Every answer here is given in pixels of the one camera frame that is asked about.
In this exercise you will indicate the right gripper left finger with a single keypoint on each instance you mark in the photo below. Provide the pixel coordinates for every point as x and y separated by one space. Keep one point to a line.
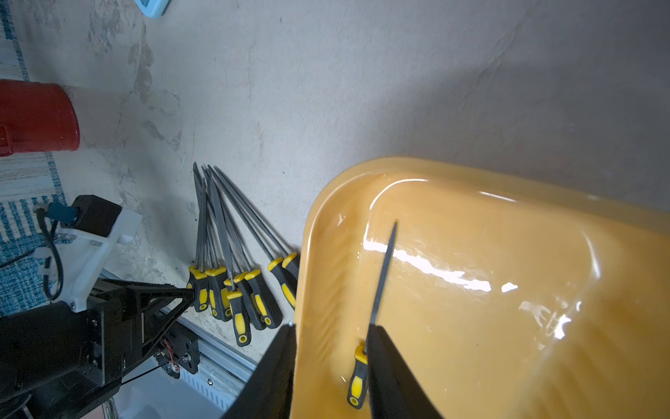
268 394

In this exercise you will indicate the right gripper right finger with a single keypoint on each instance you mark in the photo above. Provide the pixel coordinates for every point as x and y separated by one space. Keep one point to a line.
394 391

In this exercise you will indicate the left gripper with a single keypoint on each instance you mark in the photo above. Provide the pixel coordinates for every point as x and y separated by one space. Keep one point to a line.
56 355

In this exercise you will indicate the yellow plastic storage tray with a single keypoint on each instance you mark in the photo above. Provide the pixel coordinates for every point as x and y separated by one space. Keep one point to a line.
508 298

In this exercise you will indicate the red pen cup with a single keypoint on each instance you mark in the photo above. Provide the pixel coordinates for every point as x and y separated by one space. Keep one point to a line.
36 117

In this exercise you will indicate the light blue calculator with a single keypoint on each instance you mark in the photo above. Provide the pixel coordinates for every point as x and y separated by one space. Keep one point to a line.
152 8

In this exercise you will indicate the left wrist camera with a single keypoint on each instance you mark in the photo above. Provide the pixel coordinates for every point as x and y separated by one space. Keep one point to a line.
79 238

